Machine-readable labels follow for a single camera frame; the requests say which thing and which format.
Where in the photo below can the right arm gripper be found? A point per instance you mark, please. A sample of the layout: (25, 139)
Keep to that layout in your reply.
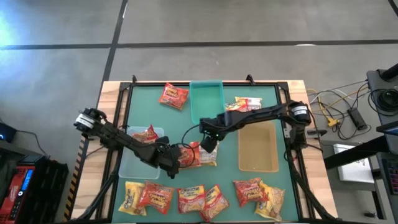
(209, 144)

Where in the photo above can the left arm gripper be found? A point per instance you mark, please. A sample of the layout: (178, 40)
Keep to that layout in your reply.
(171, 157)

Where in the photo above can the red spicy noodle pack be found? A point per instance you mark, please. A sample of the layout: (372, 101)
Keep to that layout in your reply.
(248, 191)
(173, 96)
(189, 155)
(157, 197)

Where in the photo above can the teal plastic bin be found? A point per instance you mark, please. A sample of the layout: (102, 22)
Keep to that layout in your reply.
(206, 102)

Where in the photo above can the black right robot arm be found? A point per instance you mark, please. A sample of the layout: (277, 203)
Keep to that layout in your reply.
(255, 113)

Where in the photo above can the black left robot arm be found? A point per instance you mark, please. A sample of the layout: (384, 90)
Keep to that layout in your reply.
(124, 140)

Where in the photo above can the green table mat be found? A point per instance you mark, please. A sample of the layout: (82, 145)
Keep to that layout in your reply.
(224, 174)

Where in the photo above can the clear plastic bin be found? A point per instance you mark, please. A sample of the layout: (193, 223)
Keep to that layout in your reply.
(133, 168)

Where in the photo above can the amber plastic bin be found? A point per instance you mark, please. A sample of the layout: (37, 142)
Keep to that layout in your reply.
(258, 146)

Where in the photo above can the yellow black hazard strip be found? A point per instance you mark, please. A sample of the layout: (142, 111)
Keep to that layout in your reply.
(74, 183)

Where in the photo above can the black plastic crate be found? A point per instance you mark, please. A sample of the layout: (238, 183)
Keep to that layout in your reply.
(46, 186)

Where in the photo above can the white paper sheet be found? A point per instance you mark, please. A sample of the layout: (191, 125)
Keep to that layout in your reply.
(354, 169)

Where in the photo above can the black diagonal beam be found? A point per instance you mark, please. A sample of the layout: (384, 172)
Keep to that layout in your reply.
(357, 152)

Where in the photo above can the black power strip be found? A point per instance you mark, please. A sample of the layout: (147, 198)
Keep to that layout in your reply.
(357, 119)

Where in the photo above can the grey metal side table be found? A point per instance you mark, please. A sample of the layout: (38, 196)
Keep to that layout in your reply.
(357, 189)

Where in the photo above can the red device with blue display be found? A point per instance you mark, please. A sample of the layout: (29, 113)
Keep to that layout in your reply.
(12, 193)

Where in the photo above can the black device with blue light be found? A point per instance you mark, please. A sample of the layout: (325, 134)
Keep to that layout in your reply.
(7, 132)

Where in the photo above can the small black floor object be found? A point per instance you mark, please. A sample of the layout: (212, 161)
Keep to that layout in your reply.
(370, 215)

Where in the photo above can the grey equipment cart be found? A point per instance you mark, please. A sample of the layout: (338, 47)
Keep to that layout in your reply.
(374, 81)

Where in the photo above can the dark laptop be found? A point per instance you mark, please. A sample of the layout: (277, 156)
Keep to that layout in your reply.
(388, 130)

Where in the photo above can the dark keyboard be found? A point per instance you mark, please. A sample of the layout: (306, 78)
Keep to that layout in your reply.
(393, 177)

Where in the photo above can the black pole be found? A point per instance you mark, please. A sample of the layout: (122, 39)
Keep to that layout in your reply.
(391, 72)

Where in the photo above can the black metal table frame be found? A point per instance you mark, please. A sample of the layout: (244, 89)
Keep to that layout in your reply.
(149, 84)

